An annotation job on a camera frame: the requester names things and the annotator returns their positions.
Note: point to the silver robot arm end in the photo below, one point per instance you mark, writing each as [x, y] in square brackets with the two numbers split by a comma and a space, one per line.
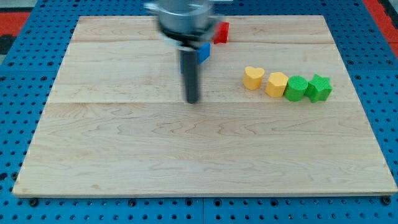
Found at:
[184, 24]

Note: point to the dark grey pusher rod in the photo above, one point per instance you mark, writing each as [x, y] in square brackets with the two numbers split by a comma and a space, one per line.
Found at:
[190, 71]

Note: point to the blue block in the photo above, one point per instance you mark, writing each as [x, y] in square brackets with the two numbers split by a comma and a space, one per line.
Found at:
[203, 52]

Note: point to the yellow heart block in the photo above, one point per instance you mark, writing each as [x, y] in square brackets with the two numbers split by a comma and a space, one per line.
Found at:
[253, 77]

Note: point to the red block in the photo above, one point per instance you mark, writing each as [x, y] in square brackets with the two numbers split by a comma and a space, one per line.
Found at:
[221, 33]

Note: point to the light wooden board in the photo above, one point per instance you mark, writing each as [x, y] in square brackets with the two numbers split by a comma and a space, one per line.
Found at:
[116, 124]

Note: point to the yellow pentagon block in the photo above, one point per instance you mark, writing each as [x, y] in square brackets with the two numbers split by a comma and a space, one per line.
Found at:
[276, 84]

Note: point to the green cylinder block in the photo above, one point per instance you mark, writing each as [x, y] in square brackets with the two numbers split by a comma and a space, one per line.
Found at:
[296, 88]

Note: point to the green star block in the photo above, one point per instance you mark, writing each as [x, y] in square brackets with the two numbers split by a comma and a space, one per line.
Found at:
[319, 88]

